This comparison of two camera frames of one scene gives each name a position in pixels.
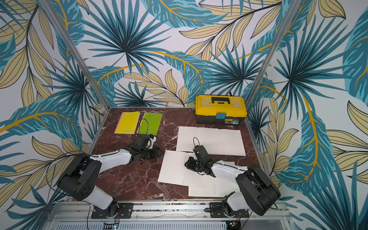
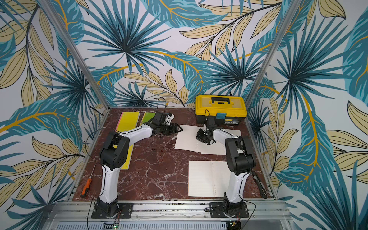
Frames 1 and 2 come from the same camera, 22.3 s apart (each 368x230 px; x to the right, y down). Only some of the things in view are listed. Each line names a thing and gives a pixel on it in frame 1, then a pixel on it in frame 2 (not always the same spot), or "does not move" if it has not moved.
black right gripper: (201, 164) → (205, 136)
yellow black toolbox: (220, 109) does not move
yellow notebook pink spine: (127, 123) does not move
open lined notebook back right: (215, 141) does not move
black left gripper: (156, 153) → (174, 130)
